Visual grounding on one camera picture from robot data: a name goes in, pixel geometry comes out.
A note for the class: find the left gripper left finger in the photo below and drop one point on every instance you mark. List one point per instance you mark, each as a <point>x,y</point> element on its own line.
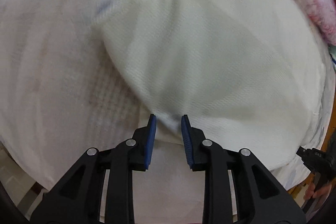
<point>76,197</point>

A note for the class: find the white button-up jacket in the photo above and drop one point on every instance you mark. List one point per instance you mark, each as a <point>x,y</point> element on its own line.
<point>249,73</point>

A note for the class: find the person's right hand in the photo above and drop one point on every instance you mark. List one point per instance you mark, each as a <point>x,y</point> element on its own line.
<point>323,192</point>

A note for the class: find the teal striped pillow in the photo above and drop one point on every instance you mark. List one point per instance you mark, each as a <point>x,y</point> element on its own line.
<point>332,52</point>

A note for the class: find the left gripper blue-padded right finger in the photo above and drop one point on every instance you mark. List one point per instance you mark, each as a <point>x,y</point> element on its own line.
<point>237,180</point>

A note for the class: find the floral white bed sheet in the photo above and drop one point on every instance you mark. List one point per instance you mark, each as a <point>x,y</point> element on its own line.
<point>61,94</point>

